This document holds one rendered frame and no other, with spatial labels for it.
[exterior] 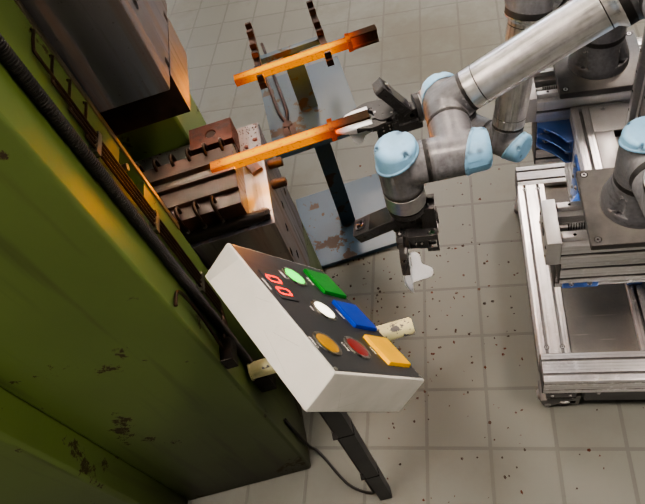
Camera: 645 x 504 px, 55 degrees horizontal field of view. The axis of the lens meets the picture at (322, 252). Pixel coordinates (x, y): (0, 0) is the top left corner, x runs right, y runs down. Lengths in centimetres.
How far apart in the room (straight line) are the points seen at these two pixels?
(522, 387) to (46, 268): 156
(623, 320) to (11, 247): 168
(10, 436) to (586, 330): 159
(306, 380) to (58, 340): 57
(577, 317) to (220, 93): 226
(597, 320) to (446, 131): 114
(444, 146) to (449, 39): 236
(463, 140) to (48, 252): 71
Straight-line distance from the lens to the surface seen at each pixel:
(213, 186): 153
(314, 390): 94
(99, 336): 132
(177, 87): 126
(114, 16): 113
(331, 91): 217
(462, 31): 343
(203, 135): 170
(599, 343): 204
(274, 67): 189
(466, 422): 214
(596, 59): 181
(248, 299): 105
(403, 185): 106
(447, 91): 114
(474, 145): 105
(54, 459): 164
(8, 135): 94
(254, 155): 153
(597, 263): 162
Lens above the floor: 202
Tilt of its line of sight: 52 degrees down
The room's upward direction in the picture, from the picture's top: 23 degrees counter-clockwise
